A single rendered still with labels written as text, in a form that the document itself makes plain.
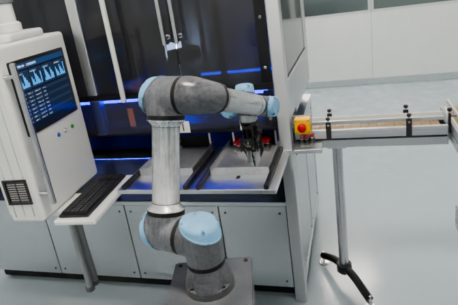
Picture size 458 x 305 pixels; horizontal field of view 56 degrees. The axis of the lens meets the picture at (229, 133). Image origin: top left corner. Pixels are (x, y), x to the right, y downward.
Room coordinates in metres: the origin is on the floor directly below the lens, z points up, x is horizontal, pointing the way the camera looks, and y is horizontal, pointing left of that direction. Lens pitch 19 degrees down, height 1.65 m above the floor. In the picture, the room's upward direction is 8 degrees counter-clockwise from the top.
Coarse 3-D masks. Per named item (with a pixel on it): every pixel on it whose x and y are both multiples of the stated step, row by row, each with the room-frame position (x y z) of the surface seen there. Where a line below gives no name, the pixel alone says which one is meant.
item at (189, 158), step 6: (210, 144) 2.03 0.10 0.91; (180, 150) 2.10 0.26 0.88; (186, 150) 2.08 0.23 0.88; (192, 150) 2.07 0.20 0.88; (198, 150) 2.06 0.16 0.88; (204, 150) 2.05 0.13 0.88; (180, 156) 2.02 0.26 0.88; (186, 156) 2.01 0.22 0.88; (192, 156) 2.00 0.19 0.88; (198, 156) 1.98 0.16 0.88; (204, 156) 1.93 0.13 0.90; (150, 162) 1.95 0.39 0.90; (180, 162) 1.94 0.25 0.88; (186, 162) 1.93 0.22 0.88; (192, 162) 1.92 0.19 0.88; (198, 162) 1.85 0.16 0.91; (144, 168) 1.89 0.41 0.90; (150, 168) 1.83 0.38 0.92; (180, 168) 1.79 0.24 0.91; (186, 168) 1.78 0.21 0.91; (192, 168) 1.77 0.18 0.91; (144, 174) 1.84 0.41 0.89; (150, 174) 1.83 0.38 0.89; (180, 174) 1.79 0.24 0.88; (186, 174) 1.78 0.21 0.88
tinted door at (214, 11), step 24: (192, 0) 2.02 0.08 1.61; (216, 0) 1.98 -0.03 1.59; (240, 0) 1.95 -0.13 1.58; (192, 24) 2.02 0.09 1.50; (216, 24) 1.99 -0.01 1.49; (240, 24) 1.96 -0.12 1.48; (192, 48) 2.03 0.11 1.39; (216, 48) 1.99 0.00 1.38; (240, 48) 1.96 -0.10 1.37; (192, 72) 2.03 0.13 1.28; (216, 72) 2.00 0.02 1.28; (240, 72) 1.96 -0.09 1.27
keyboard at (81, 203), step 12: (96, 180) 1.99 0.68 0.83; (108, 180) 1.99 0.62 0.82; (120, 180) 1.98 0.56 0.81; (84, 192) 1.87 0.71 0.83; (96, 192) 1.85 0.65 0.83; (108, 192) 1.86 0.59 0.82; (72, 204) 1.76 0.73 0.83; (84, 204) 1.74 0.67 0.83; (96, 204) 1.74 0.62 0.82; (60, 216) 1.69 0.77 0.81; (72, 216) 1.67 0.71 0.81; (84, 216) 1.66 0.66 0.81
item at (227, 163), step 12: (228, 144) 2.03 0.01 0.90; (276, 144) 1.99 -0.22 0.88; (228, 156) 1.93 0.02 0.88; (240, 156) 1.91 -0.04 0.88; (264, 156) 1.86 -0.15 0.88; (216, 168) 1.73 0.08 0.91; (228, 168) 1.72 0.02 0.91; (240, 168) 1.70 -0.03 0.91; (252, 168) 1.69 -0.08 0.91; (264, 168) 1.67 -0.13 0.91
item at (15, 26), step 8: (0, 0) 1.90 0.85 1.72; (8, 0) 1.92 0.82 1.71; (0, 8) 1.91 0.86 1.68; (8, 8) 1.92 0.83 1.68; (0, 16) 1.91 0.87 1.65; (8, 16) 1.91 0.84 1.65; (0, 24) 1.90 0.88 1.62; (8, 24) 1.90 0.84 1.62; (16, 24) 1.92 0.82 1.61; (0, 32) 1.90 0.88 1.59; (8, 32) 1.89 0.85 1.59
